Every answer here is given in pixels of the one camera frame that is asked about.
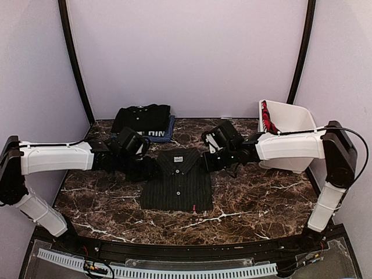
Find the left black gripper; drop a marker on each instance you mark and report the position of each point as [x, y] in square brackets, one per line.
[149, 170]

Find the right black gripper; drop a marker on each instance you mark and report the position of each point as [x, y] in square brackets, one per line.
[209, 164]

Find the blue checkered shirt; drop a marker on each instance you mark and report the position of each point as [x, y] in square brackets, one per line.
[169, 126]

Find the black white lettered shirt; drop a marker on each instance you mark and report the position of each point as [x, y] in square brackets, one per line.
[157, 134]

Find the black pinstriped long sleeve shirt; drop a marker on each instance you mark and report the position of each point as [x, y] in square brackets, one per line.
[183, 185]

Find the black button shirt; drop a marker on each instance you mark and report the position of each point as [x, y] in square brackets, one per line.
[142, 118]

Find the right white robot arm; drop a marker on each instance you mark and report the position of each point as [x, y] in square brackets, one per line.
[292, 151]

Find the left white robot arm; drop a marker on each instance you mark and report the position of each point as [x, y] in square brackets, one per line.
[26, 168]

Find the red black shirt in bin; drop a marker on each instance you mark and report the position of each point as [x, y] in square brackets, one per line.
[268, 125]

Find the white plastic bin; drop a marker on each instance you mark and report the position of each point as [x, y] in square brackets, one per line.
[287, 118]

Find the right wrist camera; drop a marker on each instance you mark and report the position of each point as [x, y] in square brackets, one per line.
[217, 137]

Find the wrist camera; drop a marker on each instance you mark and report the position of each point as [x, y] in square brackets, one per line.
[130, 143]
[217, 137]

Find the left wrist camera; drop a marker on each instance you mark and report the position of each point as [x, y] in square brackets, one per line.
[130, 143]

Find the white slotted cable duct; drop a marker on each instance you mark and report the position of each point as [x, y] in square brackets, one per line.
[143, 269]

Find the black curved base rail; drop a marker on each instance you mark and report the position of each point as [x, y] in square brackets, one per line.
[280, 249]

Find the right black frame post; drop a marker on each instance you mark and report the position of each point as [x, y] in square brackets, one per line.
[307, 30]

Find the black frame post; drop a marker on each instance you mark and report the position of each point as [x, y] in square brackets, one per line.
[307, 30]
[64, 18]

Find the left black frame post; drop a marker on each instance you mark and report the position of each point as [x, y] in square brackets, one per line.
[64, 18]

